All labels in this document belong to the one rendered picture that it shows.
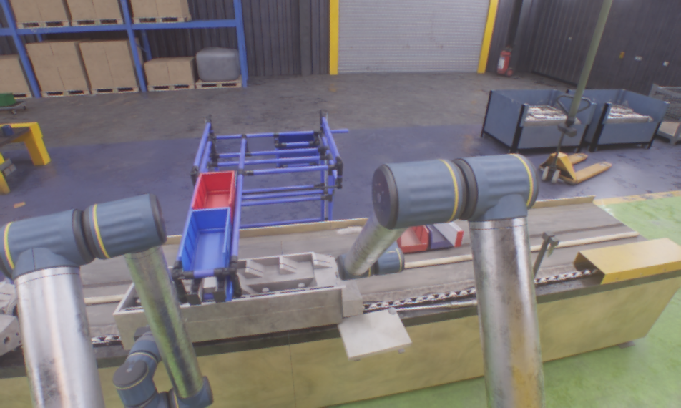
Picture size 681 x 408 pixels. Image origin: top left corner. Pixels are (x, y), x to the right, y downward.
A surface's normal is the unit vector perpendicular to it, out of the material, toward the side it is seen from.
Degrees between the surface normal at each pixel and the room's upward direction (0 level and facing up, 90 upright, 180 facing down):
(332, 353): 90
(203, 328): 80
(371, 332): 0
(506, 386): 69
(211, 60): 83
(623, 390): 0
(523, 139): 90
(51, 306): 44
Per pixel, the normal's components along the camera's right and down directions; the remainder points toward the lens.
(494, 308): -0.69, 0.04
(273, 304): 0.18, 0.33
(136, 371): 0.03, -0.93
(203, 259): 0.04, -0.81
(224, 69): 0.23, 0.53
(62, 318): 0.71, -0.42
